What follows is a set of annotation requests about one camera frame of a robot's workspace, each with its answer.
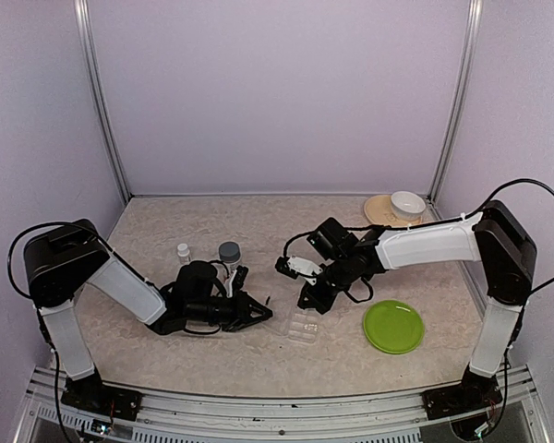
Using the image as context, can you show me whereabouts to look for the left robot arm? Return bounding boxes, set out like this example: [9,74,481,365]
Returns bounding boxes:
[23,219,272,411]

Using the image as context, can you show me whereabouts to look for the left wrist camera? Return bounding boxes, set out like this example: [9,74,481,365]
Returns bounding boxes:
[224,266,248,298]

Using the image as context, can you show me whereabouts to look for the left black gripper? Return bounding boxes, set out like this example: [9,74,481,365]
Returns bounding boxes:
[187,290,273,331]

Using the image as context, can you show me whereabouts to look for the white bowl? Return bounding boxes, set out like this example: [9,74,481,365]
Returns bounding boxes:
[390,191,427,222]

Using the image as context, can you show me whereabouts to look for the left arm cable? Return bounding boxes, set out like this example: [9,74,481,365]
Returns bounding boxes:
[6,221,232,335]

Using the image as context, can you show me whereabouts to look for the round wooden plate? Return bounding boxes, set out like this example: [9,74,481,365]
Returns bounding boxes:
[363,195,423,227]

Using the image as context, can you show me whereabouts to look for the clear plastic pill organizer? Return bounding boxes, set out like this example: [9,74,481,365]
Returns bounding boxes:
[274,299,319,344]

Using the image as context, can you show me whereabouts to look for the front aluminium rail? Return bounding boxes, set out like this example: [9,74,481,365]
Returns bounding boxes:
[9,366,553,442]

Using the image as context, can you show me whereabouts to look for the small white pill bottle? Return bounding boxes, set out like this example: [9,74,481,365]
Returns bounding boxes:
[176,243,191,266]

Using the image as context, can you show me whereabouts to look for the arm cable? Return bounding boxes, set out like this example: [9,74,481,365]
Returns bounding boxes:
[281,178,554,305]
[6,221,232,335]

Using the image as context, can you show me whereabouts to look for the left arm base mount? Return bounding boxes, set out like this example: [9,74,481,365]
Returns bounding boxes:
[61,371,142,422]

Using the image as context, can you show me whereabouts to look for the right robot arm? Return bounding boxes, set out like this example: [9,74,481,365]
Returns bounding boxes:
[284,200,536,410]

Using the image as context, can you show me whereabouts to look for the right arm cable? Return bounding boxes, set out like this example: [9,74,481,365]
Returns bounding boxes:
[281,178,554,305]

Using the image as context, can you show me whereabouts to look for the orange pill bottle grey cap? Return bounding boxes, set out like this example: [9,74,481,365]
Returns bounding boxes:
[218,241,242,273]

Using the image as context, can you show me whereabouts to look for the left aluminium frame post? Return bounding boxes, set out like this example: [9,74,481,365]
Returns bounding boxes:
[73,0,133,205]

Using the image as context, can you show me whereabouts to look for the green plate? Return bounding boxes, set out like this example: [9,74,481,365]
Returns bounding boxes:
[362,300,425,355]

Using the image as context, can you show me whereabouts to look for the aluminium frame post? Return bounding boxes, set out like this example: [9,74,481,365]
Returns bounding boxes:
[73,0,133,205]
[428,0,484,205]

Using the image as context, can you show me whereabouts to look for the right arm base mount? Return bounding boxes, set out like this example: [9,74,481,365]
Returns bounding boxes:
[421,365,506,420]

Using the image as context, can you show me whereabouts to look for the right aluminium frame post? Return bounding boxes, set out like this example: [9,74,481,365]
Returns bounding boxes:
[428,0,484,205]

